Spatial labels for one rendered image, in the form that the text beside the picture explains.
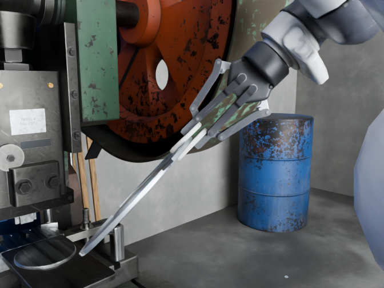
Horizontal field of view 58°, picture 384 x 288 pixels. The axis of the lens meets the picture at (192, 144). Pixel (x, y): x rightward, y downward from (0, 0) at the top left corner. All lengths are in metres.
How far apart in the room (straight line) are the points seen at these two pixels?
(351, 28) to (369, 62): 3.27
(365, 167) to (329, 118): 3.75
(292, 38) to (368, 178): 0.41
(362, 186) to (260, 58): 0.42
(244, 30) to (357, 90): 3.12
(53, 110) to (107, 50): 0.18
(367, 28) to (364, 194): 0.37
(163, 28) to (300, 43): 0.52
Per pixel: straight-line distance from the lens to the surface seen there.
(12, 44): 0.84
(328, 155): 3.97
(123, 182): 2.47
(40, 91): 0.82
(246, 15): 0.74
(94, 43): 0.83
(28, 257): 0.84
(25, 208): 0.86
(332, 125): 3.92
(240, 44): 0.74
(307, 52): 0.55
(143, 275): 1.00
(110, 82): 0.84
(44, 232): 0.96
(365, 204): 0.17
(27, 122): 0.81
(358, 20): 0.51
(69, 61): 0.81
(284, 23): 0.58
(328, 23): 0.52
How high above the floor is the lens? 1.15
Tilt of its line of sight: 10 degrees down
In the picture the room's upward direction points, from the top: straight up
